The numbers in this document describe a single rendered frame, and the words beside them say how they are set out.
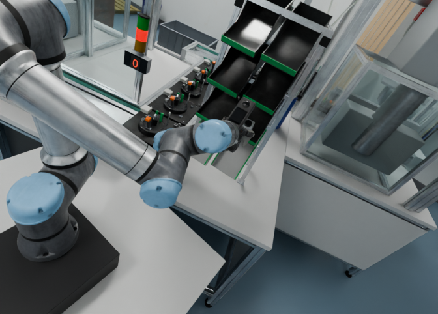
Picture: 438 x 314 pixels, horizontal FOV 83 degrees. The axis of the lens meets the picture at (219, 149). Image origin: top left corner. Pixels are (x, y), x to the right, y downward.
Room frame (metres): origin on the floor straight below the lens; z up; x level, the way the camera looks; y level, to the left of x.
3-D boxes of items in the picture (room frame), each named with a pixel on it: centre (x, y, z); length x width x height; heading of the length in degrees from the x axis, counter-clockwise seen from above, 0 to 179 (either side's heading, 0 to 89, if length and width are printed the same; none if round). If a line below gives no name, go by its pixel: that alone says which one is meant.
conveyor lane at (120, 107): (0.99, 0.65, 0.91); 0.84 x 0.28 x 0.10; 88
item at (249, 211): (1.40, 0.33, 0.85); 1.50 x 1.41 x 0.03; 88
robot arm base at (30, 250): (0.31, 0.36, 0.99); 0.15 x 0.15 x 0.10
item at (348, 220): (1.71, -0.99, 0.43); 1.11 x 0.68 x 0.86; 88
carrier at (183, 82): (1.46, 0.33, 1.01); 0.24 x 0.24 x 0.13; 88
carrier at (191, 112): (1.21, 0.34, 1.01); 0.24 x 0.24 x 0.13; 88
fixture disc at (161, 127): (0.95, 0.35, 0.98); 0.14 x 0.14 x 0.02
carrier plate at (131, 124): (0.95, 0.35, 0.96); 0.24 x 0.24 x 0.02; 88
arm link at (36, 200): (0.31, 0.37, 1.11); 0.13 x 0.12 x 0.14; 9
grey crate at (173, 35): (3.03, 0.89, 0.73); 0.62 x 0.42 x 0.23; 88
